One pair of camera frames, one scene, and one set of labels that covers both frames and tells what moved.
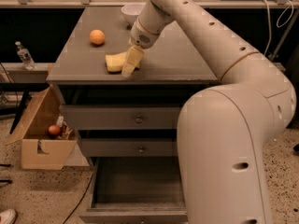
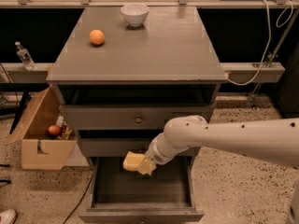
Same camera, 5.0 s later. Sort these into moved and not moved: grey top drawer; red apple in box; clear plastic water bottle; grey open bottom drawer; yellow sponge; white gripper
Moved: yellow sponge; white gripper
Not moved: clear plastic water bottle; grey open bottom drawer; red apple in box; grey top drawer
